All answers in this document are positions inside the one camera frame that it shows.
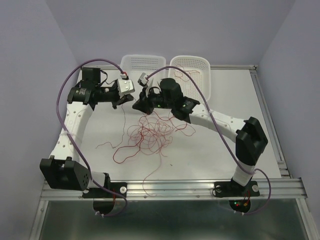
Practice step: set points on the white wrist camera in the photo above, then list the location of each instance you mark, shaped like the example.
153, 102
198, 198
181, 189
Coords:
125, 87
145, 83

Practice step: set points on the aluminium right side rail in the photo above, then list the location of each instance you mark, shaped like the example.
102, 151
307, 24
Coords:
282, 165

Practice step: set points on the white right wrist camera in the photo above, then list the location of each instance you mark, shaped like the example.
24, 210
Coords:
145, 83

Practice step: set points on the translucent white perforated basket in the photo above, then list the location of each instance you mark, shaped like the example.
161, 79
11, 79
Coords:
136, 64

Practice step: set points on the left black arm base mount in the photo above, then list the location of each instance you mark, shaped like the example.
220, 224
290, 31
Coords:
112, 187

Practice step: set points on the white perforated plastic basket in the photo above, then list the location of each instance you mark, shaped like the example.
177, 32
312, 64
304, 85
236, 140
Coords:
196, 84

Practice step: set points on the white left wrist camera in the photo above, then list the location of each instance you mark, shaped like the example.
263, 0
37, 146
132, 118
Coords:
125, 87

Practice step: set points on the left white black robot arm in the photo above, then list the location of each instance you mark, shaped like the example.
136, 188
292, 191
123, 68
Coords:
66, 168

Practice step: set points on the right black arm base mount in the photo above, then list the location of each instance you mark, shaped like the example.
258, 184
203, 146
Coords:
228, 189

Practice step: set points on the aluminium front rail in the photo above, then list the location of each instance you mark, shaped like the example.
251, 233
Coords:
184, 190

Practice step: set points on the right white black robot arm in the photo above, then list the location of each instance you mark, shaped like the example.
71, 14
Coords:
248, 135

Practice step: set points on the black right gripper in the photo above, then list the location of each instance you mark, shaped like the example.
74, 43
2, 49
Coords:
143, 105

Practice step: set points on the aluminium rail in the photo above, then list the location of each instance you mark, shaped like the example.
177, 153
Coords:
282, 165
184, 190

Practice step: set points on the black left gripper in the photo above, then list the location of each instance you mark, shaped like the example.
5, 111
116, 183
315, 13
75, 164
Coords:
119, 101

